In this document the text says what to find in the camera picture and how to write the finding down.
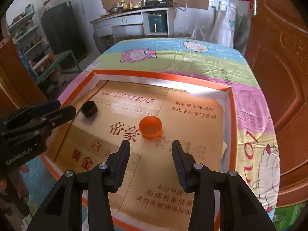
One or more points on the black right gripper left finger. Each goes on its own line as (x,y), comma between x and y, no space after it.
(62,208)

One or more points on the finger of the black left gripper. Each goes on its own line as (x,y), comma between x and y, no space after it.
(52,120)
(28,113)

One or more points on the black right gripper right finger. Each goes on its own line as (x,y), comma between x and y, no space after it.
(239,207)

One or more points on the black bottle cap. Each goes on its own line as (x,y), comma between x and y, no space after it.
(89,109)

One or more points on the dark orange bottle cap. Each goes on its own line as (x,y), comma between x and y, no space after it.
(150,127)

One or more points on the green beer carton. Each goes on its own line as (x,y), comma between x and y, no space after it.
(284,217)

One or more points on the green metal stool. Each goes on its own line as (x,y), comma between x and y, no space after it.
(58,59)

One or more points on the colourful cartoon sheep tablecloth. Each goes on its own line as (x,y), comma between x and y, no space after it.
(256,154)

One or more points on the storage shelf rack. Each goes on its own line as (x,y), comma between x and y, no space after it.
(30,42)

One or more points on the orange white cardboard tray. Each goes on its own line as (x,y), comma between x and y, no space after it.
(150,110)

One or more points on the black refrigerator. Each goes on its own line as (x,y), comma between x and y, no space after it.
(62,31)

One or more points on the metal wok pan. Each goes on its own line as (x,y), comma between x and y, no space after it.
(115,10)

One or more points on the white kitchen counter cabinet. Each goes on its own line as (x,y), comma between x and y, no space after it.
(133,24)

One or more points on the teal air fryer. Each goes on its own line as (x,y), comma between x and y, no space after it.
(158,22)

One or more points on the black gas stove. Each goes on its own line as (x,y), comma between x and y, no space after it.
(158,3)

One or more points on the brown wooden door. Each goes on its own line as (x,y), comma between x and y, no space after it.
(277,54)

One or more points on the white plastic bag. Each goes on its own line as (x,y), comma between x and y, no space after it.
(223,28)

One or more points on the silver door handle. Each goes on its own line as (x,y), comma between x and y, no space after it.
(253,7)

